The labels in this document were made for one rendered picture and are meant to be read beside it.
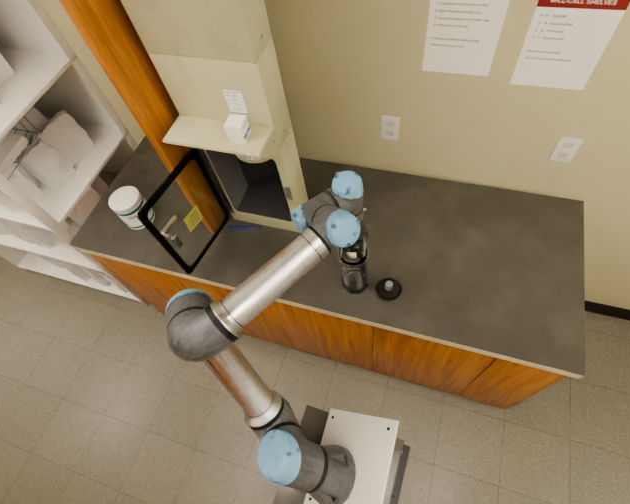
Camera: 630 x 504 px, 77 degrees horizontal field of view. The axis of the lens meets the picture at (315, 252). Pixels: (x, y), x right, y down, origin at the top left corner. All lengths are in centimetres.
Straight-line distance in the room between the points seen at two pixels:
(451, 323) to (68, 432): 224
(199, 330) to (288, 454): 40
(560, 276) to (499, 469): 111
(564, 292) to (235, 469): 177
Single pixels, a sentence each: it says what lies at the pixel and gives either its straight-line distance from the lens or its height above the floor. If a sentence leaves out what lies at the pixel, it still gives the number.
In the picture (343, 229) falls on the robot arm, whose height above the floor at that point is 161.
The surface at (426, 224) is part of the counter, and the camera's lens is 164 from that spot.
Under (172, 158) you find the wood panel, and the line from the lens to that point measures 143.
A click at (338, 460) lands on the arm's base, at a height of 111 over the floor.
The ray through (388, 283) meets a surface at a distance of 142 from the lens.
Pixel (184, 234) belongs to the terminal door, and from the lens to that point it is 150.
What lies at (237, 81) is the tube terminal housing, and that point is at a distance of 115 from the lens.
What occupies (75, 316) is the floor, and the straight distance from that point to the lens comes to 313.
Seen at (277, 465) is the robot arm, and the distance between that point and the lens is 108.
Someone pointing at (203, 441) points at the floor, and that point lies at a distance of 246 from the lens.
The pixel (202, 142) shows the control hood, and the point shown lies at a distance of 123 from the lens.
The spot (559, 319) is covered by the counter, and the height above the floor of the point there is 94.
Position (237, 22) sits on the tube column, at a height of 181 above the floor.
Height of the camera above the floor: 229
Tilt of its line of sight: 59 degrees down
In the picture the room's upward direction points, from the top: 14 degrees counter-clockwise
